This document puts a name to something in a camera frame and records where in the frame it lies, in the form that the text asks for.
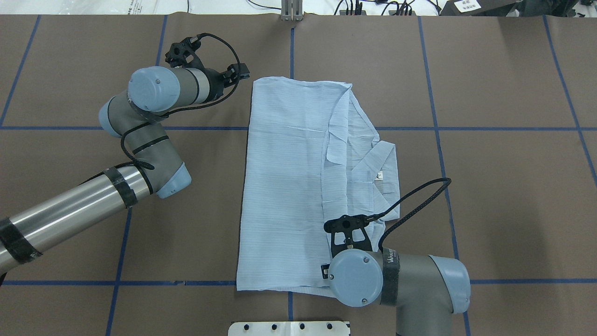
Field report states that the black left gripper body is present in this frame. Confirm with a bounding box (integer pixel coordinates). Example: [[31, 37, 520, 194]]
[[205, 68, 233, 101]]

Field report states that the light blue button-up shirt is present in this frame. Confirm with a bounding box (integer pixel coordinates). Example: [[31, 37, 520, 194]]
[[236, 77, 401, 296]]

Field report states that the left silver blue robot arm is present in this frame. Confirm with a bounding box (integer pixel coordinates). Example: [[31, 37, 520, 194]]
[[1, 62, 250, 276]]

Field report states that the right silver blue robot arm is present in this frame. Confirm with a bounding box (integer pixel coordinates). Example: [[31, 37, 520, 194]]
[[320, 248, 472, 336]]

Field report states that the black laptop computer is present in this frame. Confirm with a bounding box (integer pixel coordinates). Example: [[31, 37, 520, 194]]
[[438, 0, 596, 18]]

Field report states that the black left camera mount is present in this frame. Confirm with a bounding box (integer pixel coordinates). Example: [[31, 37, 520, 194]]
[[165, 35, 205, 70]]

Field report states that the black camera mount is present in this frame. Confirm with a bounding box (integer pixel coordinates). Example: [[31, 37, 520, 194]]
[[323, 214, 379, 258], [165, 35, 205, 70]]

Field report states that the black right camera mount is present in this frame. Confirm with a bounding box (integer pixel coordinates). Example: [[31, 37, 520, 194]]
[[323, 214, 379, 258]]

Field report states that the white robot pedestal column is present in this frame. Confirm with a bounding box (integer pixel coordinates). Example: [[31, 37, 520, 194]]
[[228, 321, 351, 336]]

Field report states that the aluminium frame post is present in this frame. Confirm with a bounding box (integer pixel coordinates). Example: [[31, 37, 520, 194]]
[[281, 0, 304, 22]]

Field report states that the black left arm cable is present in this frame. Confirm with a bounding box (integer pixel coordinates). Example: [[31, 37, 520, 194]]
[[120, 33, 243, 171]]

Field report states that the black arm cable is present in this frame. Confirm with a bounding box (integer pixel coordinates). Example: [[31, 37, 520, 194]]
[[366, 177, 452, 252], [120, 33, 243, 171]]

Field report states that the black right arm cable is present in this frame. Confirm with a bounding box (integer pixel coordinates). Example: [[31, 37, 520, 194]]
[[366, 177, 452, 252]]

